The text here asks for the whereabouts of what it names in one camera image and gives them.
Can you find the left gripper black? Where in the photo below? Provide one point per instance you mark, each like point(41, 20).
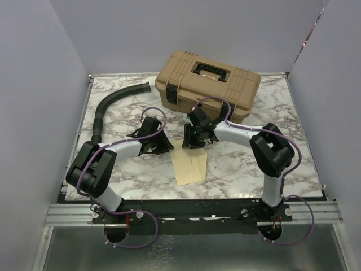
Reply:
point(165, 146)

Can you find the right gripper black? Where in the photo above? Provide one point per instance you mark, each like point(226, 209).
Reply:
point(188, 140)

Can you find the cream paper envelope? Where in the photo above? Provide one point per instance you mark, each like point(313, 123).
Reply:
point(189, 164)

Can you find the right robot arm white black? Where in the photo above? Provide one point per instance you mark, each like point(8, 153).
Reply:
point(271, 149)

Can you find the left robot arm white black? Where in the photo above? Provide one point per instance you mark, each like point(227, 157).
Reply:
point(91, 170)

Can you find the tan plastic toolbox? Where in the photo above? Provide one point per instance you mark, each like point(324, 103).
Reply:
point(188, 78)

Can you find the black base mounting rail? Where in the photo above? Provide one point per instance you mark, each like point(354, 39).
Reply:
point(198, 216)

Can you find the aluminium extrusion rail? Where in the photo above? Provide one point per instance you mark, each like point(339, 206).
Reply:
point(314, 211)

